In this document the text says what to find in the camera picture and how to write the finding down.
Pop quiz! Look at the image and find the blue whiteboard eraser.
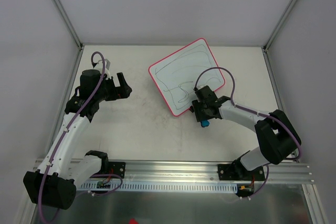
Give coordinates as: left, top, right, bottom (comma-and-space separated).
201, 120, 209, 127

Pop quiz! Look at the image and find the pink framed whiteboard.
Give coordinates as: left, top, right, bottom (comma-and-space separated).
148, 38, 226, 116

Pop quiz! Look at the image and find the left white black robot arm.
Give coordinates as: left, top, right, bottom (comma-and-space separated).
23, 69, 132, 210

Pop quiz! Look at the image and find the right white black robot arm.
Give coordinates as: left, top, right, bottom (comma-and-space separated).
192, 86, 301, 180

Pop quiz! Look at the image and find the red object at bottom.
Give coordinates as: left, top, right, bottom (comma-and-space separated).
129, 218, 139, 224

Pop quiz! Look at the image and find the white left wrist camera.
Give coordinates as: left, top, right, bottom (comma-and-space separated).
93, 59, 111, 78

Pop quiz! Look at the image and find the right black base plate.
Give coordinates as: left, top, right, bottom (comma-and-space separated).
217, 164, 266, 182

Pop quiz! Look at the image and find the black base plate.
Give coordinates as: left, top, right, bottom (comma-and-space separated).
107, 161, 126, 179
217, 164, 266, 182

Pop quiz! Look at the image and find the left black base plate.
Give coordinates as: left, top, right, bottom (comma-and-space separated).
107, 161, 126, 179

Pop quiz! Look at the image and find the slotted white cable duct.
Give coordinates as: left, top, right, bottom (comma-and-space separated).
77, 179, 238, 194

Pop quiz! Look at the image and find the aluminium frame post left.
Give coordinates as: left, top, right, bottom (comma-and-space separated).
52, 0, 83, 49

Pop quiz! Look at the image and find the aluminium frame post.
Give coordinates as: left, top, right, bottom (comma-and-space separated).
263, 0, 299, 52
52, 0, 83, 49

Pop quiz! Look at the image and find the aluminium frame post right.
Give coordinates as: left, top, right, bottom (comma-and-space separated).
263, 0, 299, 52

